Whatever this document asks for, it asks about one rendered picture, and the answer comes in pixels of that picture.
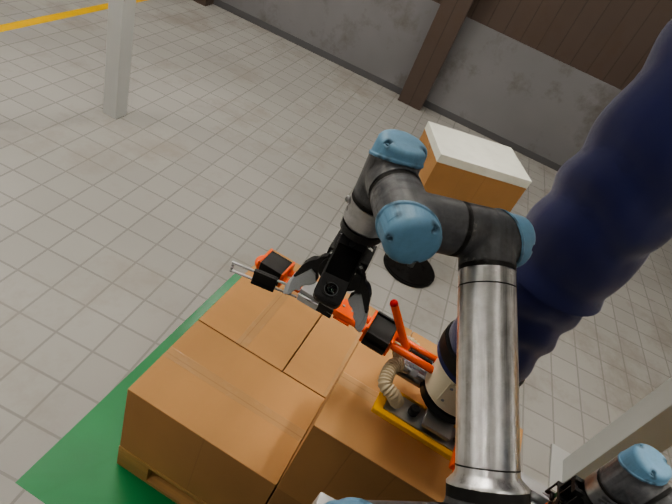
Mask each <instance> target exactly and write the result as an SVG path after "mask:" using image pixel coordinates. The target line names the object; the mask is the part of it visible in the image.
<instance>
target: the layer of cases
mask: <svg viewBox="0 0 672 504"><path fill-rule="evenodd" d="M250 282H251V280H250V279H248V278H245V277H243V276H242V277H241V278H240V279H239V280H238V281H237V282H236V283H235V284H234V285H233V286H232V287H231V288H230V289H229V290H228V291H227V292H226V293H225V294H224V295H223V296H222V297H221V298H220V299H219V300H218V301H217V302H216V303H215V304H214V305H213V306H212V307H211V308H210V309H209V310H208V311H207V312H206V313H205V314H204V315H203V316H202V317H201V318H200V319H199V321H197V322H196V323H195V324H193V325H192V326H191V327H190V328H189V329H188V330H187V331H186V332H185V333H184V334H183V335H182V336H181V337H180V338H179V339H178V340H177V341H176V342H175V343H174V344H173V345H172V346H171V347H170V348H169V349H168V350H167V351H166V352H165V353H164V354H163V355H162V356H161V357H160V358H159V359H158V360H157V361H156V362H155V363H154V364H153V365H152V366H151V367H150V368H149V369H148V370H147V371H146V372H145V373H144V374H143V375H142V376H141V377H140V378H139V379H138V380H137V381H136V382H134V383H133V384H132V385H131V386H130V387H129V388H128V392H127V399H126V406H125V413H124V421H123V428H122V435H121V443H120V446H121V447H123V448H124V449H126V450H127V451H129V452H130V453H132V454H133V455H135V456H136V457H138V458H139V459H141V460H142V461H144V462H145V463H147V464H148V465H150V466H151V467H153V468H154V469H156V470H157V471H159V472H160V473H162V474H163V475H165V476H166V477H168V478H169V479H171V480H172V481H174V482H175V483H177V484H178V485H180V486H181V487H183V488H184V489H186V490H187V491H189V492H190V493H192V494H193V495H195V496H196V497H198V498H199V499H201V500H202V501H204V502H205V503H207V504H302V503H300V502H299V501H297V500H296V499H294V498H292V497H291V496H289V495H288V494H286V493H285V492H283V491H282V490H280V489H278V488H277V485H278V483H279V481H280V480H281V478H282V476H283V474H284V472H285V471H286V469H287V468H286V467H288V465H289V463H290V462H291V460H292V458H293V456H294V454H295V452H296V451H297V449H298V447H299V445H300V443H301V442H302V440H303V438H304V436H305V434H306V433H307V431H308V429H309V427H310V425H311V424H312V422H313V420H314V418H315V416H316V415H317V413H318V411H319V409H320V407H321V405H322V404H323V402H324V400H325V398H326V397H327V395H328V393H329V391H330V390H331V388H332V386H333V385H334V383H335V381H336V380H337V378H338V376H339V374H340V373H341V371H342V369H343V368H344V366H345V364H346V363H347V361H348V359H349V357H350V356H351V354H352V352H353V351H354V349H355V347H356V345H357V344H358V342H359V338H360V337H361V335H362V333H363V332H358V331H357V330H356V329H355V328H354V327H353V326H351V325H349V326H346V325H344V324H343V323H341V322H340V321H338V320H336V319H335V318H333V316H334V315H333V314H332V315H331V317H330V318H328V317H326V316H324V315H323V314H321V313H319V312H318V311H315V310H313V309H312V308H310V307H309V306H307V305H305V304H304V303H302V302H300V301H299V300H297V298H294V297H292V296H289V295H287V294H284V293H282V292H280V291H277V290H275V289H274V291H273V292H270V291H268V290H266V289H263V288H261V287H258V286H256V285H253V284H251V283H250ZM273 490H274V491H273ZM270 495H271V496H270ZM269 497H270V498H269ZM267 500H268V501H267ZM266 502H267V503H266Z"/></svg>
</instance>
